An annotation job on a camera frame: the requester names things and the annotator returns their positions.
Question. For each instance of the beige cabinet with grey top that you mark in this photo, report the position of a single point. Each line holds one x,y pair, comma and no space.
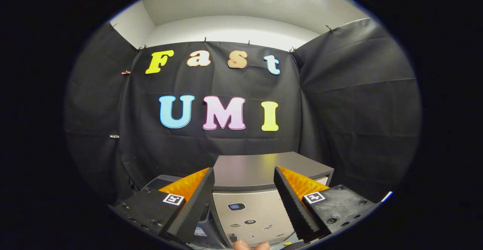
253,212

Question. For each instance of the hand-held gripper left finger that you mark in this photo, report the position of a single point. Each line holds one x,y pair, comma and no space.
190,212

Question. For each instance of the black backdrop cloth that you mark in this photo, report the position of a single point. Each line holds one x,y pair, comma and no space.
339,110

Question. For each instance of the dark grey washing machine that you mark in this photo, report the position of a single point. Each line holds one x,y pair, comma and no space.
207,227

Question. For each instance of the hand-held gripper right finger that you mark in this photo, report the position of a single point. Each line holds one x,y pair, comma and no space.
293,208

